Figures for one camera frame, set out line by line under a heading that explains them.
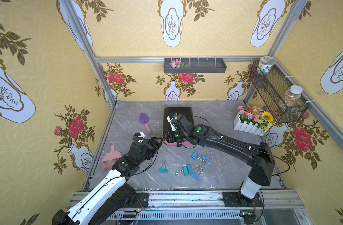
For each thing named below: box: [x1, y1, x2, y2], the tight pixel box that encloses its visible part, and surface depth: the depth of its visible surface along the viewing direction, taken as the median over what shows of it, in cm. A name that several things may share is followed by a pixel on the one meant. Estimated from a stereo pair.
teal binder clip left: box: [158, 159, 169, 174], surface depth 87 cm
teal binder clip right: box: [186, 164, 194, 174], surface depth 85 cm
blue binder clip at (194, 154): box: [190, 150, 200, 160], surface depth 92 cm
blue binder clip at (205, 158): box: [201, 154, 211, 163], surface depth 90 cm
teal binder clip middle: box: [174, 164, 190, 177], surface depth 85 cm
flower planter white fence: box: [233, 105, 275, 136], surface depth 94 cm
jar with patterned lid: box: [256, 55, 276, 76], surface depth 87 cm
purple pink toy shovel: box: [139, 112, 152, 134], surface depth 112 cm
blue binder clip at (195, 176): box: [191, 172, 201, 182], surface depth 83 cm
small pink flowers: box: [169, 58, 192, 69], surface depth 89 cm
